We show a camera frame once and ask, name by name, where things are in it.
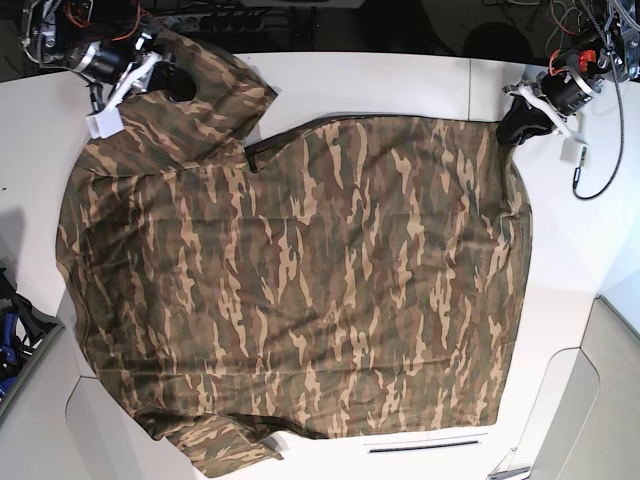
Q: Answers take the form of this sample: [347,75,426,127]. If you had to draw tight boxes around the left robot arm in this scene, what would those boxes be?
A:
[497,1,639,145]

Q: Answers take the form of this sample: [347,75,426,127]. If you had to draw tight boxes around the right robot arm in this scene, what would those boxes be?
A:
[21,1,196,114]

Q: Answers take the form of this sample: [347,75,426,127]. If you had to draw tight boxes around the grey bin with blue items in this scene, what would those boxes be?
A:
[1,267,64,419]

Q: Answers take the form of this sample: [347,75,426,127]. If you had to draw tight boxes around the black round stool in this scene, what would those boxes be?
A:
[462,22,533,64]

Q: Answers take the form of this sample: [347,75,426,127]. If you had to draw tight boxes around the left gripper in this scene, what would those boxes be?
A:
[496,69,603,146]

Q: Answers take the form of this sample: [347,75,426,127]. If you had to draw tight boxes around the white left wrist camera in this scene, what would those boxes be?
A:
[560,137,589,168]

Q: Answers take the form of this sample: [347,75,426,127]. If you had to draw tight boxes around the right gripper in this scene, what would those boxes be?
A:
[74,30,197,108]

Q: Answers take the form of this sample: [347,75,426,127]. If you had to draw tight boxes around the camouflage T-shirt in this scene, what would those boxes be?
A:
[56,32,532,476]

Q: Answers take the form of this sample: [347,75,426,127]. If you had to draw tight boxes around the braided camera cable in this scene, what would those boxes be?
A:
[572,49,629,201]

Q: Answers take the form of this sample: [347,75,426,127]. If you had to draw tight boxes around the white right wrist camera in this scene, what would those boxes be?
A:
[86,109,124,139]

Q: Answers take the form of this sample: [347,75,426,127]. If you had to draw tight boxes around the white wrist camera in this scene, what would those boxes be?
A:
[560,137,589,168]
[86,109,124,139]

